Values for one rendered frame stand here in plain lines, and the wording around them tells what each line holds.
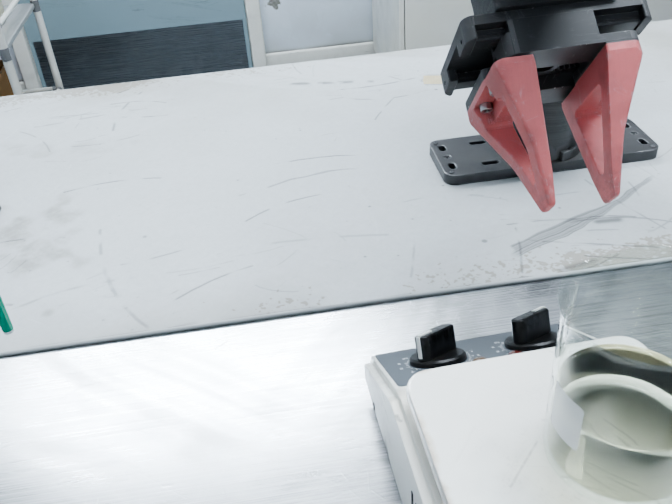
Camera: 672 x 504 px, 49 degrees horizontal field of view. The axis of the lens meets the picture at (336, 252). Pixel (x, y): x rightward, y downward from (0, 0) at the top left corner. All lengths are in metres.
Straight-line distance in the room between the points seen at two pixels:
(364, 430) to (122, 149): 0.45
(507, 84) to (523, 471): 0.19
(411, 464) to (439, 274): 0.24
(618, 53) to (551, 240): 0.22
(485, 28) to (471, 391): 0.19
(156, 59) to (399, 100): 2.57
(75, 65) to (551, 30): 3.06
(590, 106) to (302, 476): 0.27
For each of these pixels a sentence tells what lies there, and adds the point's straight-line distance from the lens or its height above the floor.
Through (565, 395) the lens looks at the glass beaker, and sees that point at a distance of 0.29.
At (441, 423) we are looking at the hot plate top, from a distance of 0.34.
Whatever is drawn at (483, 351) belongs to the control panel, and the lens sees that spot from 0.43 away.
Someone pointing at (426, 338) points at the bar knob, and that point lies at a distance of 0.41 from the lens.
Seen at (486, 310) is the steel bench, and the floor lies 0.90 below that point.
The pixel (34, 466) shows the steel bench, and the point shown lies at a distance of 0.48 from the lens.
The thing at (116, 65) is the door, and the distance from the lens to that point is 3.37.
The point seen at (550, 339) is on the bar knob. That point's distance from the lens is 0.43.
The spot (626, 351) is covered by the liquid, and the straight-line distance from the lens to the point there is 0.33.
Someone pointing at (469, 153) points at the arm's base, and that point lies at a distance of 0.70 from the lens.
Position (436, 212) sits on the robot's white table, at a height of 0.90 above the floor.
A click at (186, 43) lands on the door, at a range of 3.31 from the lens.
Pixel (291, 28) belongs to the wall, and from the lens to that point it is 3.32.
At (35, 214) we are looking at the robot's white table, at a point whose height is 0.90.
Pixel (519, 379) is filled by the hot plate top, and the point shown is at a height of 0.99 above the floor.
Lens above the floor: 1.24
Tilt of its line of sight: 36 degrees down
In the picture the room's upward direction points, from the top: 5 degrees counter-clockwise
